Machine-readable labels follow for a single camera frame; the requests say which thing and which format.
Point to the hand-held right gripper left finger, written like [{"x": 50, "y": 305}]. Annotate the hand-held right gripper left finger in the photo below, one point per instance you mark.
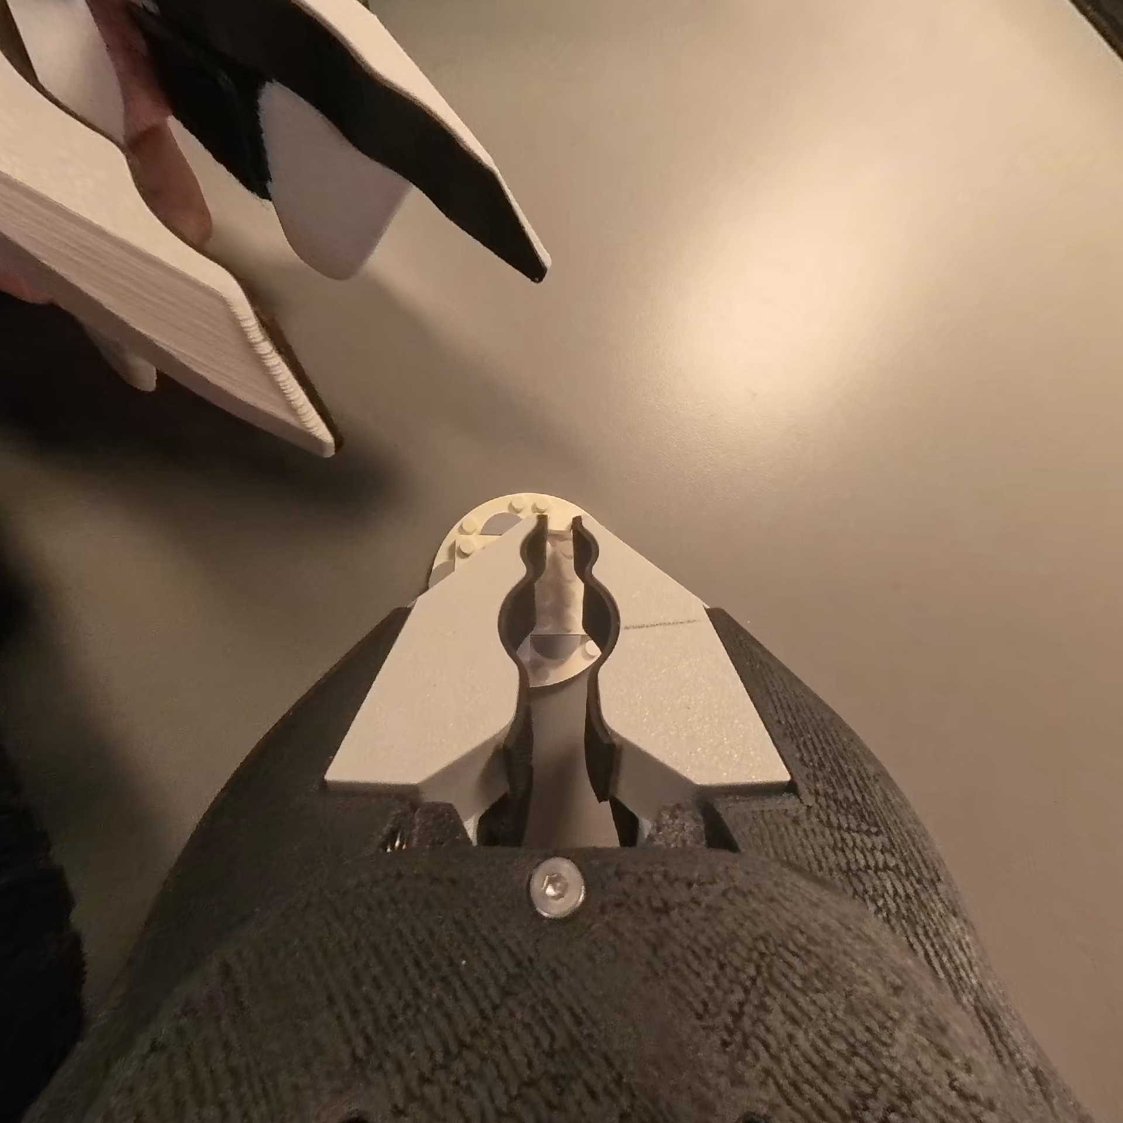
[{"x": 421, "y": 702}]

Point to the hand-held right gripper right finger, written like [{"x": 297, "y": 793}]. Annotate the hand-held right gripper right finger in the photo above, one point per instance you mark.
[{"x": 693, "y": 702}]

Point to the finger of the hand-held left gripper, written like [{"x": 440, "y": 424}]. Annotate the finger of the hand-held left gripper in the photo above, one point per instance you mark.
[
  {"x": 131, "y": 264},
  {"x": 384, "y": 48}
]

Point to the white round lego plate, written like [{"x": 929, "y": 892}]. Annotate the white round lego plate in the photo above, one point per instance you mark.
[{"x": 479, "y": 531}]

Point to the person's left hand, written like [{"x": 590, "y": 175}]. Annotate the person's left hand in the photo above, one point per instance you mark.
[{"x": 162, "y": 193}]

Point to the person's black sweater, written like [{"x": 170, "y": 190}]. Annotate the person's black sweater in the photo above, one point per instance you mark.
[{"x": 35, "y": 921}]

